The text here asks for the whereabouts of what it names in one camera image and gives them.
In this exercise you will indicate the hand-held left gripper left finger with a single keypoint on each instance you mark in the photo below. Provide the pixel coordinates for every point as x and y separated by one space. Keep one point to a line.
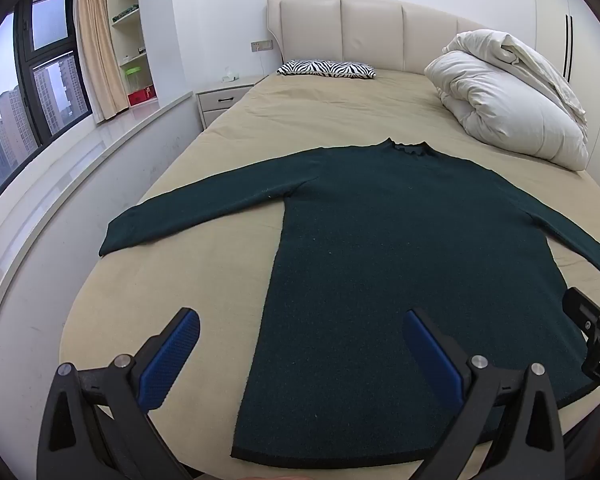
172 360

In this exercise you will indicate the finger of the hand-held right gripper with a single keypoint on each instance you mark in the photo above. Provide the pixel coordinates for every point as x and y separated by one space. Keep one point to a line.
580 307

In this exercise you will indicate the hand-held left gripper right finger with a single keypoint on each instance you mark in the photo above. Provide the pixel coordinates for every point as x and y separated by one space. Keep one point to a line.
432 355

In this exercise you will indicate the dark green sweater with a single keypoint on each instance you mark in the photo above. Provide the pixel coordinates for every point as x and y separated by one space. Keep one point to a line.
380 260

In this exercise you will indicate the white window sill ledge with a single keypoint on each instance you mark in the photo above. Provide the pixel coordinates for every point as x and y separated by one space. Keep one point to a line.
80 170

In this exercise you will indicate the white folded duvet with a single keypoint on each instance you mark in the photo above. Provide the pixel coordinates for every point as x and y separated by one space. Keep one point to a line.
505 105

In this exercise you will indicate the bed with beige sheet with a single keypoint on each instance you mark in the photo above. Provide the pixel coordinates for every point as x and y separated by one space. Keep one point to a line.
330 115

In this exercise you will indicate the red box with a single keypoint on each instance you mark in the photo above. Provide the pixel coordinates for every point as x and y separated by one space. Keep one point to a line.
142 96

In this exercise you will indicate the white nightstand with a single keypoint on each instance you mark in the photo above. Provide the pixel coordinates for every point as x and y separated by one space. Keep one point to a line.
225 97

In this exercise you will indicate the clear jar with green lid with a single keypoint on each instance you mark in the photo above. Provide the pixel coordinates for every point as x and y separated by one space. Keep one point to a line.
134 80

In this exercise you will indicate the white tissue box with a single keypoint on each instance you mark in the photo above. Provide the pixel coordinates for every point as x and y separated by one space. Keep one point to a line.
229 77

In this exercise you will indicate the white wardrobe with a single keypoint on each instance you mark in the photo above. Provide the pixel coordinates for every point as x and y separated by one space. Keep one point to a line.
550 10

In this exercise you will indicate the zebra print pillow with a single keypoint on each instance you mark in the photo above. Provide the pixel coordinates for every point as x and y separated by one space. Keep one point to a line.
327 69

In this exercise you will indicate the black framed window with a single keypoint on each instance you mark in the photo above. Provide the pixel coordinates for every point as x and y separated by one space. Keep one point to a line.
25 75

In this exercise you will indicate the beige curtain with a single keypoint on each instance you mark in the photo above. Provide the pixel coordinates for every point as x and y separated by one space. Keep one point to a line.
97 45

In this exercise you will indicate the beige padded headboard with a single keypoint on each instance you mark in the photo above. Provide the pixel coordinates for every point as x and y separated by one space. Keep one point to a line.
370 30

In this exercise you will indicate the green flat box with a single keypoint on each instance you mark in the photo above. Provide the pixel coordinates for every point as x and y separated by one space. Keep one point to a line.
126 13

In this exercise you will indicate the wall socket panel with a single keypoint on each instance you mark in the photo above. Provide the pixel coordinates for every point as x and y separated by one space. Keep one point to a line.
261 45

